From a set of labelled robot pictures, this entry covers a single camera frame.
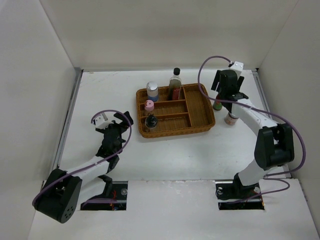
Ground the yellow-capped red sauce bottle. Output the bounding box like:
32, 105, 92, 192
212, 94, 223, 111

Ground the pink-capped spice shaker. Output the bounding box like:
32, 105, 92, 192
144, 99, 155, 112

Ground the black-capped pepper grinder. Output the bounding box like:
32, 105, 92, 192
144, 114, 158, 133

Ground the black-capped shaker blue label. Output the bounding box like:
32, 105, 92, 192
146, 81, 159, 102

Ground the tall black-capped sauce bottle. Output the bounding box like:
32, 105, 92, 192
168, 67, 182, 101

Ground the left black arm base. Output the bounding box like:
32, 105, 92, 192
77, 175, 129, 211

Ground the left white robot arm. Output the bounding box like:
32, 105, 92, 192
32, 110, 134, 224

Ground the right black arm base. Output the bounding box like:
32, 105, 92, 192
215, 180, 265, 211

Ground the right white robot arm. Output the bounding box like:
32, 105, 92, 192
211, 69, 295, 198

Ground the short red-labelled jar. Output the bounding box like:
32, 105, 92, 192
224, 112, 239, 126

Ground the brown wicker divided basket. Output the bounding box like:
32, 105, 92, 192
136, 83, 216, 139

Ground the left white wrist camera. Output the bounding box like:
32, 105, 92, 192
91, 112, 112, 130

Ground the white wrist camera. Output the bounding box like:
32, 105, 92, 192
228, 61, 244, 75
91, 112, 112, 130

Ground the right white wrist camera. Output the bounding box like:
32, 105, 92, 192
228, 61, 244, 75

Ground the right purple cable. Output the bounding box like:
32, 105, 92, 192
197, 55, 307, 201

